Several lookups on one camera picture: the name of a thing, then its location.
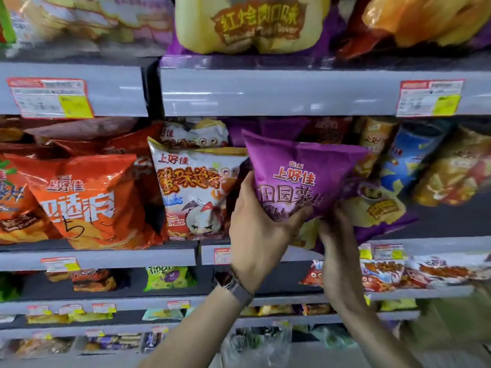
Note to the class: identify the grey store shelving unit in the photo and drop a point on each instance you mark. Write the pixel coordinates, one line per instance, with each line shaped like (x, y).
(268, 91)

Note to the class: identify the tray of wafer stick packs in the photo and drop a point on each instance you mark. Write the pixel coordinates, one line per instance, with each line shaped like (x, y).
(111, 341)

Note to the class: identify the golden yellow snack bag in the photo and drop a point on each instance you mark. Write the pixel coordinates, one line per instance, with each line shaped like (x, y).
(48, 318)
(276, 310)

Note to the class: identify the person's right hand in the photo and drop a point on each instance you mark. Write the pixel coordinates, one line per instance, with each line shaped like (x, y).
(341, 264)

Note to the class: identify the white pony corn strip bag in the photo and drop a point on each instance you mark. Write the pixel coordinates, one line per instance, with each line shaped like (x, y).
(96, 22)

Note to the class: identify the red white cartoon snack bag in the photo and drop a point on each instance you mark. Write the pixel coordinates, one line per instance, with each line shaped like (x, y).
(192, 195)
(195, 134)

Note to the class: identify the large purple yellow snack bag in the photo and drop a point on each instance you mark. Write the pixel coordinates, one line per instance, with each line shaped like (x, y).
(379, 214)

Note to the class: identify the person's right forearm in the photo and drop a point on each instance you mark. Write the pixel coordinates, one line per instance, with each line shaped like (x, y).
(376, 337)

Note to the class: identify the teal snack bag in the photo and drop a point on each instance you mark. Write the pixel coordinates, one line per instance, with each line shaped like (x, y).
(163, 315)
(333, 336)

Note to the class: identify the pale yellow snack bag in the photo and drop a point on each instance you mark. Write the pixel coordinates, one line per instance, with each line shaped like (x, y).
(91, 317)

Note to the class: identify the blue orange-flame chip bag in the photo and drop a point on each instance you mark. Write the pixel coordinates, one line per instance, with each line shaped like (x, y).
(94, 281)
(57, 277)

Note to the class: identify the smartwatch with grey band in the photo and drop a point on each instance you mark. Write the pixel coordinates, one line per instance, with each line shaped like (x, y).
(234, 287)

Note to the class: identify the green snack bag purple cartoon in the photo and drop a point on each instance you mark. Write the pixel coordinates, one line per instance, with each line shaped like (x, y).
(9, 288)
(168, 279)

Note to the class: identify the person's left hand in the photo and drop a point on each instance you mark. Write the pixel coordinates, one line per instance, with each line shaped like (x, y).
(257, 241)

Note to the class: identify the huge purple yellow snack bag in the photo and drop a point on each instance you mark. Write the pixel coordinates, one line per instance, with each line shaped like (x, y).
(253, 22)

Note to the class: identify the red yellow price tag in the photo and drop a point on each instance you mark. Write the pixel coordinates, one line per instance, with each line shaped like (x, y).
(42, 335)
(50, 98)
(60, 264)
(160, 329)
(38, 310)
(365, 251)
(94, 333)
(71, 309)
(389, 252)
(104, 308)
(222, 256)
(429, 98)
(178, 305)

